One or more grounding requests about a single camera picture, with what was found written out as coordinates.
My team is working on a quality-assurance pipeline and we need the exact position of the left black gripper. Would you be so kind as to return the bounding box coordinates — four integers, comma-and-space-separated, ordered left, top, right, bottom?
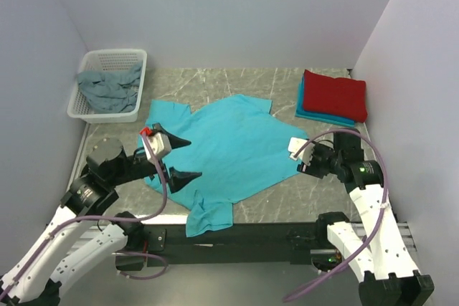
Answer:
110, 131, 203, 190

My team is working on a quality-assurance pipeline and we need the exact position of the light blue t-shirt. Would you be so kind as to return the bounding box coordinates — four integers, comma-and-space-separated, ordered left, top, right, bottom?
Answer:
146, 95, 307, 237

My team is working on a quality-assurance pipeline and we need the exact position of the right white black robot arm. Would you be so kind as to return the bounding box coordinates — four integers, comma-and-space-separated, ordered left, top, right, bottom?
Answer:
284, 128, 435, 305

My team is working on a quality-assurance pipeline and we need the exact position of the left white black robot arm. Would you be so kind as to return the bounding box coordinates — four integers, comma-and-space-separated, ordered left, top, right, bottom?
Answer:
1, 123, 201, 305

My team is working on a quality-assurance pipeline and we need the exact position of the folded teal t-shirt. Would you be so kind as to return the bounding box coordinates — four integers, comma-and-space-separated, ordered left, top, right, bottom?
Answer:
295, 77, 355, 128

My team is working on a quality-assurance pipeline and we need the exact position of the folded red t-shirt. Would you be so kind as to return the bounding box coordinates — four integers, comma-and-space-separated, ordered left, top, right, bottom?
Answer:
302, 70, 368, 123

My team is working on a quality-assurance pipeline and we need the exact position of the grey-blue crumpled t-shirt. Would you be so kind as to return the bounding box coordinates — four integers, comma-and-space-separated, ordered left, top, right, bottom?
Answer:
77, 62, 143, 113

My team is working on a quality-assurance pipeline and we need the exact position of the white plastic laundry basket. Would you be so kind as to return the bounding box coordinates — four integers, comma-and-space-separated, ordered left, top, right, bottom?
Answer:
67, 49, 147, 123

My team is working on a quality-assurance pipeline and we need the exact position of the black base crossbar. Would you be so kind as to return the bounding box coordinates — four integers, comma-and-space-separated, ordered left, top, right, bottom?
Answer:
126, 222, 333, 264

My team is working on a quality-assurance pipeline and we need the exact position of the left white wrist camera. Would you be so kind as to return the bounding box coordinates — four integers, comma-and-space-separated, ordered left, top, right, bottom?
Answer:
139, 123, 172, 163

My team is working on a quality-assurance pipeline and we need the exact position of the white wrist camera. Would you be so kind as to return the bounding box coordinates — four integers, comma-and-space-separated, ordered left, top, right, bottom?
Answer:
139, 123, 172, 163
288, 137, 315, 165

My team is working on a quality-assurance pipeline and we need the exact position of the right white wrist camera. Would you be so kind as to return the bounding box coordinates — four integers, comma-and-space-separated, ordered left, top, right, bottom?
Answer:
288, 137, 315, 165

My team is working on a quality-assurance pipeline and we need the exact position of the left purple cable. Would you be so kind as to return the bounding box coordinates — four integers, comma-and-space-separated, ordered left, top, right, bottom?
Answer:
0, 133, 171, 300

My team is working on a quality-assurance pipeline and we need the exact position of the purple cable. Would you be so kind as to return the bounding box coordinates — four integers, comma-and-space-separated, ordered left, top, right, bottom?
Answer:
0, 133, 171, 300
282, 129, 391, 303

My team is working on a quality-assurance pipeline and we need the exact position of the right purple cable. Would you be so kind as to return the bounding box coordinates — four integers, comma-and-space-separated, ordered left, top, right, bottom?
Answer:
282, 129, 391, 303

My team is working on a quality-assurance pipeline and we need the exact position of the aluminium rail frame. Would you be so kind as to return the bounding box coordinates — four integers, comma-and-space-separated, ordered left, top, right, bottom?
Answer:
19, 119, 431, 306

